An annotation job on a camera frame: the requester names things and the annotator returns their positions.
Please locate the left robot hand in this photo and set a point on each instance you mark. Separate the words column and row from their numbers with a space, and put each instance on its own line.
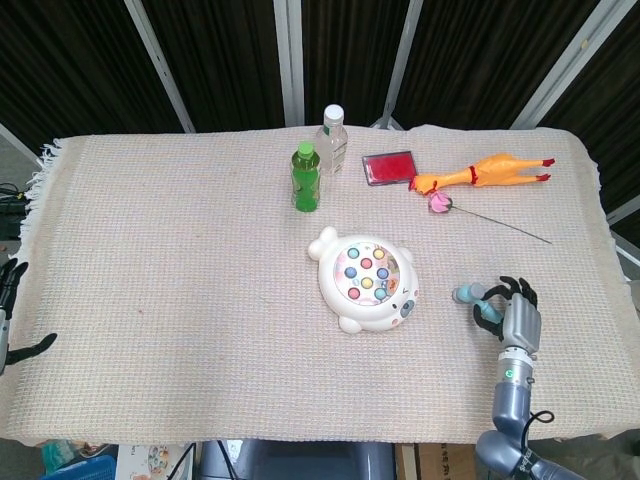
column 11, row 282

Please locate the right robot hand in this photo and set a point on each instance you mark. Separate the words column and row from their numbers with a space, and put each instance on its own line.
column 522, row 320

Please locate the teal toy hammer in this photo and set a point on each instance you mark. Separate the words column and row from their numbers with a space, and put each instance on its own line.
column 467, row 292

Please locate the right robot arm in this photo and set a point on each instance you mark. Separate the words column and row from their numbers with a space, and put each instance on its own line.
column 510, row 400

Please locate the white seal whack-a-mole toy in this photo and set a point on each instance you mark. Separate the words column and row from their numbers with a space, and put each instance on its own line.
column 360, row 316

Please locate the pink artificial rose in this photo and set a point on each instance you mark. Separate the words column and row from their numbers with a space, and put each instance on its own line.
column 440, row 202

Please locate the orange rubber chicken toy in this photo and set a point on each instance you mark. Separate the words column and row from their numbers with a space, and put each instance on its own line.
column 490, row 170

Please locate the brown cardboard box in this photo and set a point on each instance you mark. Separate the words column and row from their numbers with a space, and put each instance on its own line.
column 440, row 462

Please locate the beige woven tablecloth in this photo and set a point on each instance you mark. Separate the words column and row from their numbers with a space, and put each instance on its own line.
column 175, row 300

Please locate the blue plastic basket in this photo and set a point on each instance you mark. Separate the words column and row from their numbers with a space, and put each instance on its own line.
column 80, row 467

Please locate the red ink pad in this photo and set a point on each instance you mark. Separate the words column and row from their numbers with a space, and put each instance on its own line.
column 390, row 168

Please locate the white printed box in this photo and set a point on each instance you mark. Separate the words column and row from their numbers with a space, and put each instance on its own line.
column 150, row 460

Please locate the black pleated curtain panel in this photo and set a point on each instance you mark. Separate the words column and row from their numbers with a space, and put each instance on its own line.
column 475, row 60
column 615, row 100
column 350, row 50
column 65, row 60
column 220, row 60

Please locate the clear plastic water bottle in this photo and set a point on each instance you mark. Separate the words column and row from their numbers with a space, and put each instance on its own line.
column 334, row 150

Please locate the green plastic drink bottle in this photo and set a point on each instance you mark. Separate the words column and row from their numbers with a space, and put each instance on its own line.
column 305, row 185

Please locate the white frame post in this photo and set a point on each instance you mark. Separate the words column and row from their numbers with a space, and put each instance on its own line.
column 160, row 60
column 402, row 60
column 290, row 60
column 565, row 65

